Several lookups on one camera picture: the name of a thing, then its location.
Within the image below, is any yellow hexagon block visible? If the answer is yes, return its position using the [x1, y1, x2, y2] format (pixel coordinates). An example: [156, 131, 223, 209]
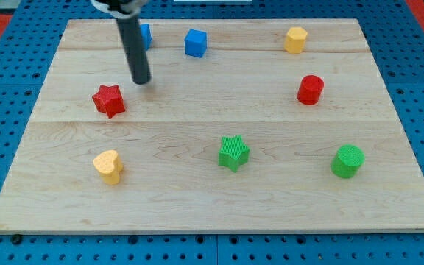
[283, 26, 308, 54]

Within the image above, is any red cylinder block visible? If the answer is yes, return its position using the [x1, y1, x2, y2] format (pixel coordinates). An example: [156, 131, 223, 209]
[297, 75, 325, 105]

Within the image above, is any green cylinder block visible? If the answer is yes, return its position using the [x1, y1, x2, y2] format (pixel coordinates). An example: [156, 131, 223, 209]
[331, 144, 365, 179]

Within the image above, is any blue block behind rod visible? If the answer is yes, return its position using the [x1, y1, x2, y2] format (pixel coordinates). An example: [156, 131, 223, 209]
[141, 24, 152, 50]

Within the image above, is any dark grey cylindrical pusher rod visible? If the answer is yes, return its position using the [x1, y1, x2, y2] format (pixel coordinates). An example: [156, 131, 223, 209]
[116, 15, 151, 85]

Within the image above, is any green star block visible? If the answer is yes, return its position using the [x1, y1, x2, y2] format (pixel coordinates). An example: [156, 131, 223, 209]
[218, 135, 250, 172]

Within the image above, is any robot wrist mount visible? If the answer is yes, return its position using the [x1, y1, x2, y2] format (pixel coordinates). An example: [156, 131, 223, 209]
[90, 0, 149, 18]

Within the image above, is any yellow heart block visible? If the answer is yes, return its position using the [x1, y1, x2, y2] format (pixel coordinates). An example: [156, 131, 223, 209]
[93, 149, 123, 186]

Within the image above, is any wooden board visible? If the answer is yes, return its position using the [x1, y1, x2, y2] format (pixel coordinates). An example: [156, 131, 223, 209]
[0, 18, 424, 235]

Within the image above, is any blue cube block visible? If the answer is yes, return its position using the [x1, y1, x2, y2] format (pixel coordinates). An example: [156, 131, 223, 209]
[184, 29, 208, 58]

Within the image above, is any red star block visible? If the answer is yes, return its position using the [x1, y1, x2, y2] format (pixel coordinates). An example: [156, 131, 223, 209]
[92, 85, 126, 119]

